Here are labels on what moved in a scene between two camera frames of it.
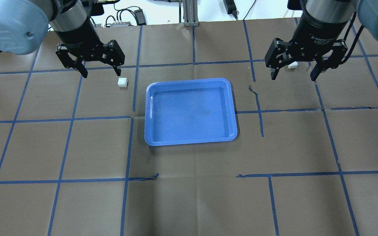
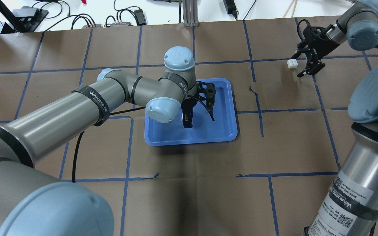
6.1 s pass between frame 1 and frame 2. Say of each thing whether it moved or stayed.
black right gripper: moved
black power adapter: stayed
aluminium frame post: stayed
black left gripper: moved
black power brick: stayed
